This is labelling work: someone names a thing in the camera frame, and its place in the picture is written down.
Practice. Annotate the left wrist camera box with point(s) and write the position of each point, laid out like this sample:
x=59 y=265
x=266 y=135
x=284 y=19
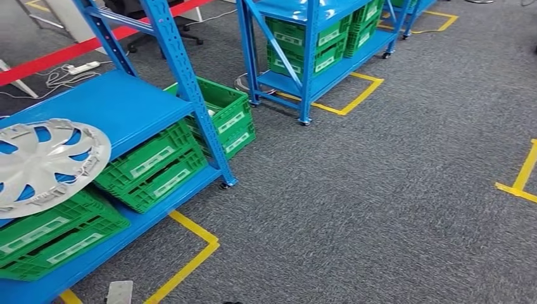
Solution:
x=119 y=292

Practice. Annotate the grey wheel hubcap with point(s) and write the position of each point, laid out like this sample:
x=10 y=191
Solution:
x=37 y=168

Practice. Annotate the yellow floor tape square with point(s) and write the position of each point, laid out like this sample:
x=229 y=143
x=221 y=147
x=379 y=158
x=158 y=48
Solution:
x=37 y=6
x=197 y=260

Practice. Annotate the red barrier belt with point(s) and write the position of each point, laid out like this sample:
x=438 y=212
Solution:
x=50 y=58

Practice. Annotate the blue metal shelf rack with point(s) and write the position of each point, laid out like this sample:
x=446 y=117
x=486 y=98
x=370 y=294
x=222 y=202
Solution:
x=310 y=63
x=413 y=12
x=109 y=105

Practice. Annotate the black office chair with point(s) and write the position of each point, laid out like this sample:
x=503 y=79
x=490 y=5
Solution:
x=184 y=35

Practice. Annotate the white power strip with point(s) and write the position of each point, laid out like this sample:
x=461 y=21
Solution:
x=84 y=67

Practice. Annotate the white desk side panel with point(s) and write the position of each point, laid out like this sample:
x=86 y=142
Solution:
x=19 y=82
x=193 y=14
x=75 y=21

